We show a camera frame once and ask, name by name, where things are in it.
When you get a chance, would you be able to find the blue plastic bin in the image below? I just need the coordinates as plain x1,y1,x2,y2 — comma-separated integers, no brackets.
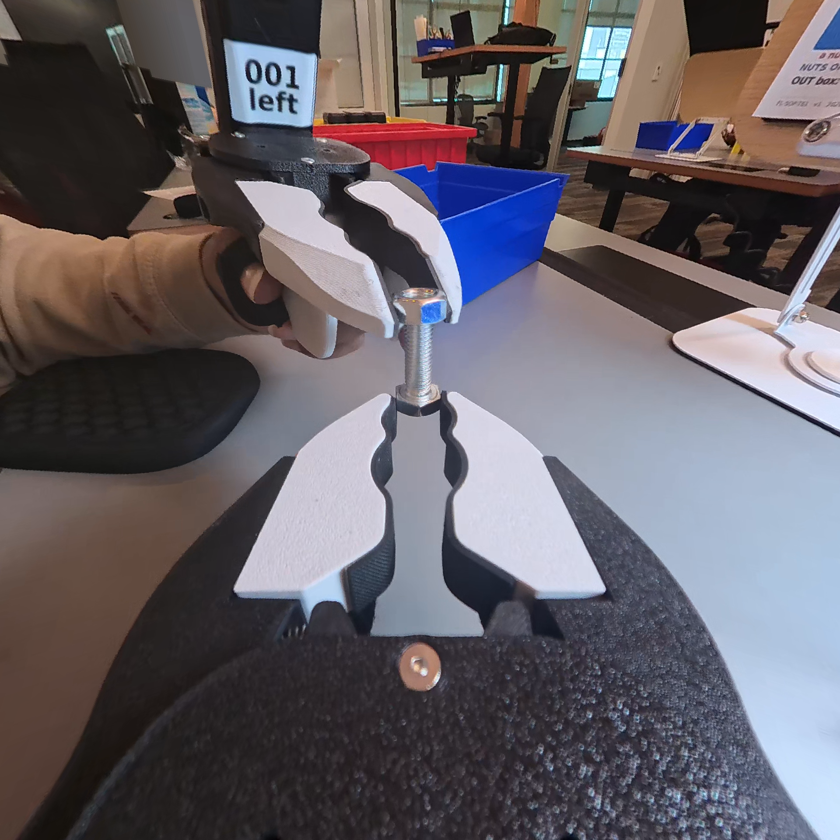
394,162,569,305
636,121,716,152

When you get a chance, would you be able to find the person's left hand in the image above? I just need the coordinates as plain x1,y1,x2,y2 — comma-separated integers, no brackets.
237,263,371,361

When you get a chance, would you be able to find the person's left forearm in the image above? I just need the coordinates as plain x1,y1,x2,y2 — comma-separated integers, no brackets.
0,214,261,392

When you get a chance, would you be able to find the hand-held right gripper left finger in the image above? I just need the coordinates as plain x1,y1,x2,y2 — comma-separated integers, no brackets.
234,392,397,623

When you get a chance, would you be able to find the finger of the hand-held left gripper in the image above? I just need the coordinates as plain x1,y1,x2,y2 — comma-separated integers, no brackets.
237,180,399,341
344,179,464,326

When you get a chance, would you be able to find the black backpack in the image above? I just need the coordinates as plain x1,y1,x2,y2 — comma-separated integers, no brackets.
489,23,557,47

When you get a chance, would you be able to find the red plastic bin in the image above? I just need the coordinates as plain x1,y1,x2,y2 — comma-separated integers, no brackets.
315,121,479,172

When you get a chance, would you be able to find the black wrist rest pad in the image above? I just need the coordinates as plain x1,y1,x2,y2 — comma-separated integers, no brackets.
0,348,261,475

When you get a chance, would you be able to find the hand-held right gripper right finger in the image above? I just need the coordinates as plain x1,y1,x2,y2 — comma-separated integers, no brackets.
441,392,609,613

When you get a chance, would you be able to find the printed instruction sheet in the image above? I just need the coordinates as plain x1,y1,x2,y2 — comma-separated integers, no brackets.
754,0,840,122

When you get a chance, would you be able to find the wooden office desk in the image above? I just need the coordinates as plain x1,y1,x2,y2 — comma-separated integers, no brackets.
567,145,840,263

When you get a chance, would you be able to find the steel hex bolt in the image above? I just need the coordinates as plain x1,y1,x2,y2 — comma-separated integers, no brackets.
390,289,450,408

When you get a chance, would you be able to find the black mesh office chair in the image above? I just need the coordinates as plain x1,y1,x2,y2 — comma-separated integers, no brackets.
0,40,191,237

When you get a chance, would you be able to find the steel hex nut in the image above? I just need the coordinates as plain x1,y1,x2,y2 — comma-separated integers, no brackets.
390,289,450,330

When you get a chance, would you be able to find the wooden standing desk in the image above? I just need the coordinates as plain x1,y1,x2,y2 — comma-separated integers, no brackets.
411,44,568,132

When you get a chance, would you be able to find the white document stand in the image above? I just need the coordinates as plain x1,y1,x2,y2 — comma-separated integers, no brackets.
671,119,840,434

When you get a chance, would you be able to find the black computer monitor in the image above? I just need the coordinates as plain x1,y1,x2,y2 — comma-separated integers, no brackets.
683,0,770,56

